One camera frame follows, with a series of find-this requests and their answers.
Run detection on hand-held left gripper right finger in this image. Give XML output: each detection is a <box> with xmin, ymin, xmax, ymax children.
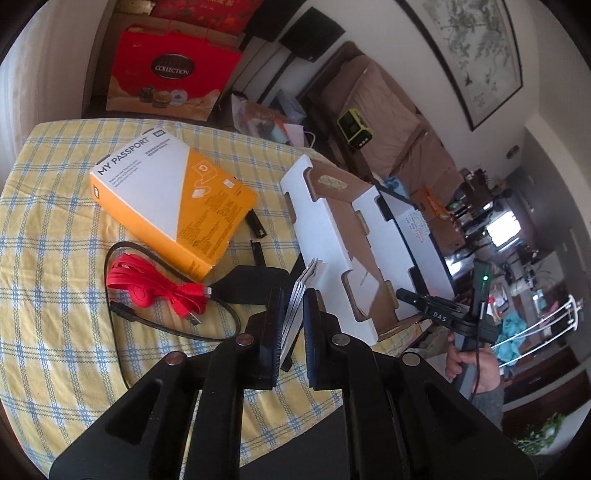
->
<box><xmin>302</xmin><ymin>288</ymin><xmax>539</xmax><ymax>480</ymax></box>

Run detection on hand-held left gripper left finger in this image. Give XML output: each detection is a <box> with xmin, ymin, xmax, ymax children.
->
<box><xmin>48</xmin><ymin>287</ymin><xmax>286</xmax><ymax>480</ymax></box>

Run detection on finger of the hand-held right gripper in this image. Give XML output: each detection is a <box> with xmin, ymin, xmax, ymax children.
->
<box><xmin>396</xmin><ymin>288</ymin><xmax>465</xmax><ymax>329</ymax></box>

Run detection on white paper booklet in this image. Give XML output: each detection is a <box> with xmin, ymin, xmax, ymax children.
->
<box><xmin>278</xmin><ymin>258</ymin><xmax>323</xmax><ymax>365</ymax></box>

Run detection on black portable drive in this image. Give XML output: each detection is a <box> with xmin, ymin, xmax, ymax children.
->
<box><xmin>210</xmin><ymin>265</ymin><xmax>289</xmax><ymax>308</ymax></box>

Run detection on white cardboard box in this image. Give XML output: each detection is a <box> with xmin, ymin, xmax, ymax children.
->
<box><xmin>279</xmin><ymin>154</ymin><xmax>435</xmax><ymax>347</ymax></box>

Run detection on black cable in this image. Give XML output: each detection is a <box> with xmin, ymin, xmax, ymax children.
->
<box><xmin>104</xmin><ymin>241</ymin><xmax>242</xmax><ymax>392</ymax></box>

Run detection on orange and white box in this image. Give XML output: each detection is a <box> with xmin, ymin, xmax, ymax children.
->
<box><xmin>89</xmin><ymin>134</ymin><xmax>258</xmax><ymax>283</ymax></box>

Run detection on person's right forearm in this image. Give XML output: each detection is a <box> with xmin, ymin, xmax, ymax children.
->
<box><xmin>468</xmin><ymin>385</ymin><xmax>506</xmax><ymax>430</ymax></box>

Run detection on person's right hand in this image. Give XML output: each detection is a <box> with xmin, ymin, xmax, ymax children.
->
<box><xmin>444</xmin><ymin>332</ymin><xmax>502</xmax><ymax>395</ymax></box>

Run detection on teal cloth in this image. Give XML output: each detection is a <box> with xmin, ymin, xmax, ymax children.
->
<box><xmin>501</xmin><ymin>311</ymin><xmax>527</xmax><ymax>342</ymax></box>

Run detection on white panel with black rim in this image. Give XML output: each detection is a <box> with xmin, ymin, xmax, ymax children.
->
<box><xmin>376</xmin><ymin>183</ymin><xmax>457</xmax><ymax>301</ymax></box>

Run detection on green potted plant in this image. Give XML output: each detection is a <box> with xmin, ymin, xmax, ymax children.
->
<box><xmin>512</xmin><ymin>413</ymin><xmax>566</xmax><ymax>455</ymax></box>

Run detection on green and black device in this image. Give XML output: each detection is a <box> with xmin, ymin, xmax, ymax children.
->
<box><xmin>337</xmin><ymin>108</ymin><xmax>379</xmax><ymax>151</ymax></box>

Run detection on brown sofa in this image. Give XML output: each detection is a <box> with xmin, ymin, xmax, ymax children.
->
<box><xmin>300</xmin><ymin>41</ymin><xmax>462</xmax><ymax>250</ymax></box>

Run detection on clear plastic bag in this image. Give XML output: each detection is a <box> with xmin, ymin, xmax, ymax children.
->
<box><xmin>231</xmin><ymin>92</ymin><xmax>305</xmax><ymax>144</ymax></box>

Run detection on yellow checked tablecloth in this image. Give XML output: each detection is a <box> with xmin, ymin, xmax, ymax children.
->
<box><xmin>0</xmin><ymin>117</ymin><xmax>430</xmax><ymax>455</ymax></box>

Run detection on framed flower painting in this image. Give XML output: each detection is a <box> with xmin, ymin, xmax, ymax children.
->
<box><xmin>394</xmin><ymin>0</ymin><xmax>525</xmax><ymax>132</ymax></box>

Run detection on white speaker stand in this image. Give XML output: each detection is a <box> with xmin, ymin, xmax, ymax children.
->
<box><xmin>231</xmin><ymin>37</ymin><xmax>296</xmax><ymax>107</ymax></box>

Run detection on red gift bag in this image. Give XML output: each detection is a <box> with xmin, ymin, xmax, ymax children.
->
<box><xmin>105</xmin><ymin>24</ymin><xmax>244</xmax><ymax>123</ymax></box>

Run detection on black speaker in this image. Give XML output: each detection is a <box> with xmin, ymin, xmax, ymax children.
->
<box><xmin>242</xmin><ymin>0</ymin><xmax>308</xmax><ymax>51</ymax></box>
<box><xmin>278</xmin><ymin>9</ymin><xmax>346</xmax><ymax>63</ymax></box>

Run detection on red gift box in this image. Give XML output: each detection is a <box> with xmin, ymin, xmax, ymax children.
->
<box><xmin>152</xmin><ymin>0</ymin><xmax>266</xmax><ymax>35</ymax></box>

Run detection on white curtain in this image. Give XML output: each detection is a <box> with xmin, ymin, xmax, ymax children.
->
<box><xmin>0</xmin><ymin>0</ymin><xmax>109</xmax><ymax>153</ymax></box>

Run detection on white wire rack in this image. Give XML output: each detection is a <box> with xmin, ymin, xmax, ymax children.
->
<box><xmin>492</xmin><ymin>295</ymin><xmax>581</xmax><ymax>367</ymax></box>

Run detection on red flat cable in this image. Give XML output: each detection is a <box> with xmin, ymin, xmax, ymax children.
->
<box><xmin>106</xmin><ymin>257</ymin><xmax>214</xmax><ymax>326</ymax></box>

